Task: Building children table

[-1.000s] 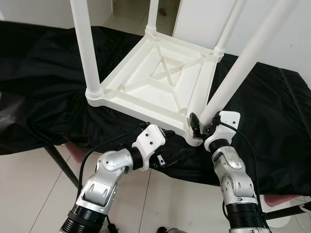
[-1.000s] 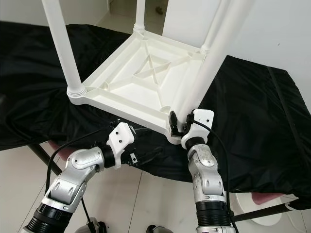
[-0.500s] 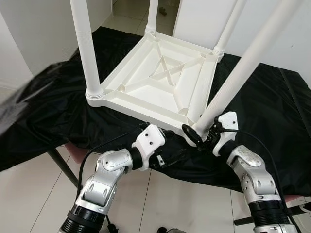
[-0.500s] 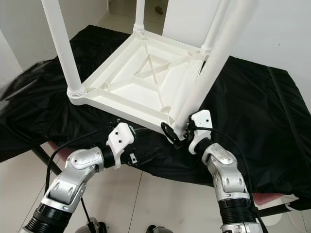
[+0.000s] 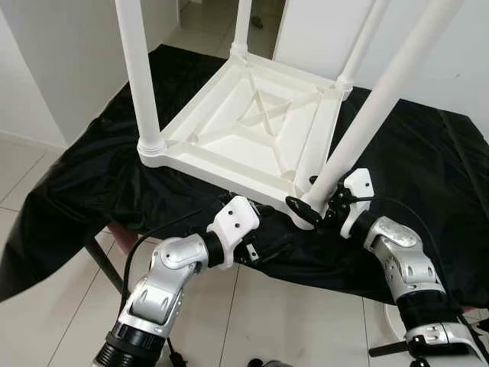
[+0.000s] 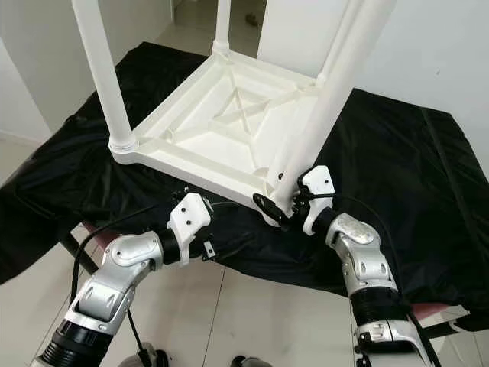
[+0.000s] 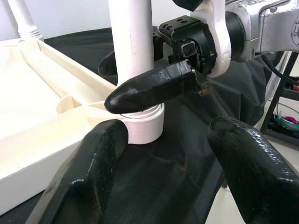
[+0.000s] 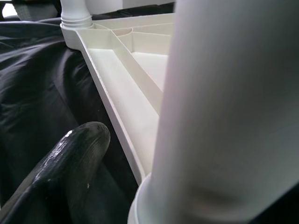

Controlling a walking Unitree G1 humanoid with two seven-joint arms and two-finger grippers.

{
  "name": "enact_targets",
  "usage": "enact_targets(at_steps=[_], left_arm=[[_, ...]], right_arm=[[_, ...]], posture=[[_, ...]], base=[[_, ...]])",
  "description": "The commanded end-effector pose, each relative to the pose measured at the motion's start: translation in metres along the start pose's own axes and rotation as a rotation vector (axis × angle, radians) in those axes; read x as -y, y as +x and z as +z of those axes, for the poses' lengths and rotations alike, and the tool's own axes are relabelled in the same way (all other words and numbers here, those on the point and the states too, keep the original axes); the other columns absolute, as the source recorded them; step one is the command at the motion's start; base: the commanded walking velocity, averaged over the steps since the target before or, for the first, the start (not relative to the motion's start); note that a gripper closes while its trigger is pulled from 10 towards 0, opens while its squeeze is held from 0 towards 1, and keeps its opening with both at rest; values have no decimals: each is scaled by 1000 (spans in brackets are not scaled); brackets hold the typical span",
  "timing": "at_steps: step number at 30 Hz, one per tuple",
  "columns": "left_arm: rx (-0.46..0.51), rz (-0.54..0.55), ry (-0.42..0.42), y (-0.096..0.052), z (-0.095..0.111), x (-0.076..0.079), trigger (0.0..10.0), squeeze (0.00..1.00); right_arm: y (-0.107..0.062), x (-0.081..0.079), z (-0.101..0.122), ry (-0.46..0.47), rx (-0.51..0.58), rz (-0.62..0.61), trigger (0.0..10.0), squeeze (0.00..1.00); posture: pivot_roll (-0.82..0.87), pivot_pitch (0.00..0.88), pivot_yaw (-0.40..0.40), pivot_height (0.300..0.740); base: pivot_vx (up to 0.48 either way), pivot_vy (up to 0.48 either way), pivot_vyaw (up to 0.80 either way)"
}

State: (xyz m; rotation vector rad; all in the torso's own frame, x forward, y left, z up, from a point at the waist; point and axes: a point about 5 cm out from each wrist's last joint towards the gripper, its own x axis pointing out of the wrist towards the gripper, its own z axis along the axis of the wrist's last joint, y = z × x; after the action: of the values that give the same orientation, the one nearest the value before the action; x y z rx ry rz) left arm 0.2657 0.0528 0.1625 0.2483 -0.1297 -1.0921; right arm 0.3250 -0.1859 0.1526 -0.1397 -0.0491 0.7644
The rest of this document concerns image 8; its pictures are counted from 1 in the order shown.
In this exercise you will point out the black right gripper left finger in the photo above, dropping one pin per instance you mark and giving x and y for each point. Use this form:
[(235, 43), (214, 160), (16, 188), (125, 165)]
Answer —
[(65, 177)]

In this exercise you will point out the white plastic table top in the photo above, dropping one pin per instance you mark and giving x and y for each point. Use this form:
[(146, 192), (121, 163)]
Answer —
[(130, 100)]

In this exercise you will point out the black table cloth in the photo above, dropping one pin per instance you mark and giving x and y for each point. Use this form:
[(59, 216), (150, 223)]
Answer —
[(35, 81)]

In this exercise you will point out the white plastic table leg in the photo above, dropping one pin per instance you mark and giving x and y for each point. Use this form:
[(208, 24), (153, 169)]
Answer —
[(222, 93), (73, 11)]

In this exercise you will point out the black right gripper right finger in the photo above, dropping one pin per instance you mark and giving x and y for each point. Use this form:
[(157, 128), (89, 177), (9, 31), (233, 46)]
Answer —
[(285, 210)]

